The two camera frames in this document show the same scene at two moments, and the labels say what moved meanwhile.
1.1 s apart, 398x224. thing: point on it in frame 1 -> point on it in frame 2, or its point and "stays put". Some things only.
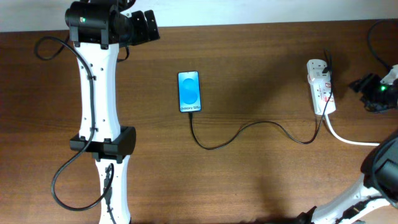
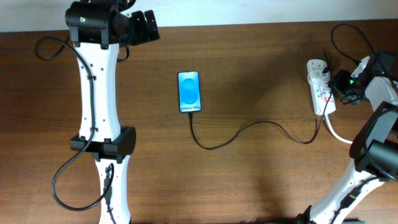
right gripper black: x=366 y=84 -> x=337 y=81
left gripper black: x=143 y=35 stays put
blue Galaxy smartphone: x=189 y=86 stays put
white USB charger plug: x=318 y=76 stays put
